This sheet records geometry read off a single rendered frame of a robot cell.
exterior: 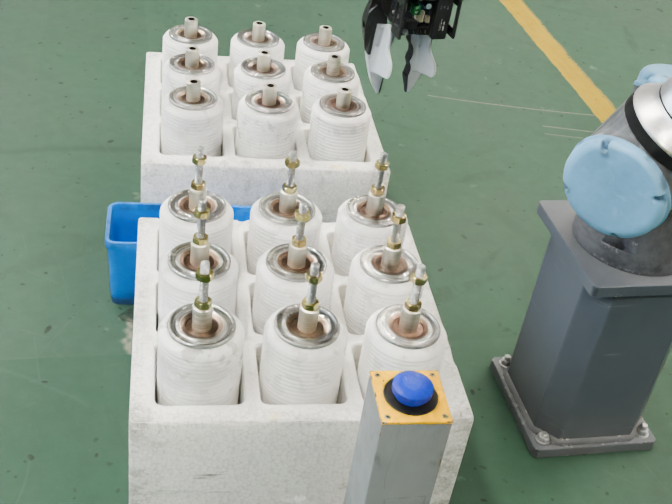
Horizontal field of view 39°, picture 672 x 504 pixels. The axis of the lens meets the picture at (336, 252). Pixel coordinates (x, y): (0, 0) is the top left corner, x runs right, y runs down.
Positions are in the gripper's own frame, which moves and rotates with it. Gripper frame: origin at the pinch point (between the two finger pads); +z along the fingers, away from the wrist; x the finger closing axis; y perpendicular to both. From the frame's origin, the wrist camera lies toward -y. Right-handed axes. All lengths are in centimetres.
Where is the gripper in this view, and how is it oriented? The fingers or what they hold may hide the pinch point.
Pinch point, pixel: (391, 79)
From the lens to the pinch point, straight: 120.4
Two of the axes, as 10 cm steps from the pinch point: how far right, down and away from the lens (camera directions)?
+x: 9.4, -0.9, 3.3
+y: 3.2, 5.9, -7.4
